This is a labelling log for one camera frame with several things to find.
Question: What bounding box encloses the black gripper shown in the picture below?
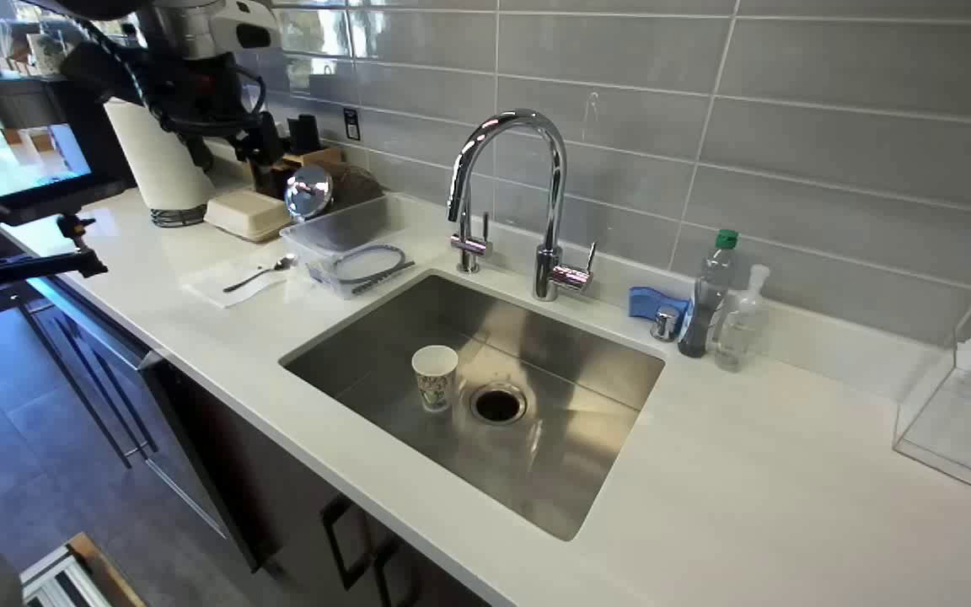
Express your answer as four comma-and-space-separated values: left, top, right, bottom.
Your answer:
227, 104, 291, 174

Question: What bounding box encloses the patterned paper cup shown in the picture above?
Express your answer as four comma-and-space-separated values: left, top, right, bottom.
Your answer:
406, 341, 463, 421

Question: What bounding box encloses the white paper towel roll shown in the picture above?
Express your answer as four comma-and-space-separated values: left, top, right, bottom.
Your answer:
101, 95, 220, 215

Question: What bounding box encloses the shiny silver round object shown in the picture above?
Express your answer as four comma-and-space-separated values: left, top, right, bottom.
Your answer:
282, 167, 338, 226

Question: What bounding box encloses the wooden knife block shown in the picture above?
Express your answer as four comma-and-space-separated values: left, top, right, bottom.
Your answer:
246, 111, 386, 213

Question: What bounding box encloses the clear plastic storage bin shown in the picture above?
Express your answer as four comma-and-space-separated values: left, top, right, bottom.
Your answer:
278, 194, 427, 301

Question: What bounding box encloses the small chrome faucet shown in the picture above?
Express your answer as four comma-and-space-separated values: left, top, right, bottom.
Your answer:
445, 167, 499, 278

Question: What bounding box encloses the black computer monitor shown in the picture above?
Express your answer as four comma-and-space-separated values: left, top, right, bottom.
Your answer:
0, 76, 136, 215

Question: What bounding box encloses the tall chrome gooseneck faucet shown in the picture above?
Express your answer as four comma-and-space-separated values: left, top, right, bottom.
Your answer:
445, 104, 600, 305

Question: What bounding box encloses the dark lower cabinet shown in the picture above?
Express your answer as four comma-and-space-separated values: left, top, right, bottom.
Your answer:
15, 275, 487, 607

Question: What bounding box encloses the round sink drain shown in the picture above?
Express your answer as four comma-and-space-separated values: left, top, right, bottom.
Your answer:
465, 382, 533, 430

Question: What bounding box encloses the blue sponge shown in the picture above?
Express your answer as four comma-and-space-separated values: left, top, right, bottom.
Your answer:
628, 284, 695, 330

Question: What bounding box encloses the stainless steel sink basin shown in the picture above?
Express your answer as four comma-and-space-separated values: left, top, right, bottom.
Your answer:
275, 268, 667, 547

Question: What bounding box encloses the plastic bottle green cap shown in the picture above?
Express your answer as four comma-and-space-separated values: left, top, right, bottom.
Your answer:
674, 226, 742, 361

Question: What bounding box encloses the clear soap dispenser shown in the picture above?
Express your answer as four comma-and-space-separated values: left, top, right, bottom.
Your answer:
712, 265, 774, 374

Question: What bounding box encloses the clear acrylic box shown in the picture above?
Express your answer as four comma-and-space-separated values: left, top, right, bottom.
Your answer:
889, 323, 971, 512

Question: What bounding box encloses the black coiled cable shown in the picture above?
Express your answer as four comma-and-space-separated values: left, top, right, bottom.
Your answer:
329, 244, 418, 297

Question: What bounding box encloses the black stereo camera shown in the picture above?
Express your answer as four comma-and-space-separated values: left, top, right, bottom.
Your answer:
0, 168, 136, 229

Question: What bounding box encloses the black cabinet handle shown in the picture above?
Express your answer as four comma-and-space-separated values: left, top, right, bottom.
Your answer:
319, 492, 377, 593

